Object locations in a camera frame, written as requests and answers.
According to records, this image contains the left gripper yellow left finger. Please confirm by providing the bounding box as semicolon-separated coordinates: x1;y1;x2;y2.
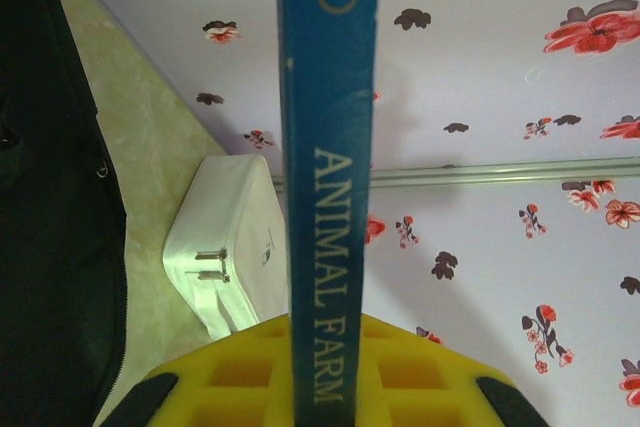
94;314;297;427

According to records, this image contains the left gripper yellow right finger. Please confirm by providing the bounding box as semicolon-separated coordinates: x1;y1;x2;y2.
355;311;551;427

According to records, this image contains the black backpack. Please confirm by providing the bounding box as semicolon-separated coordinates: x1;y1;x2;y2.
0;0;132;427

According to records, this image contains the blue Animal Farm book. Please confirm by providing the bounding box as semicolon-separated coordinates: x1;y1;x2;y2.
273;0;384;427

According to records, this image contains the white zip case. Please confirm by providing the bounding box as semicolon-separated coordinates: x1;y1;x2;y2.
162;154;291;341

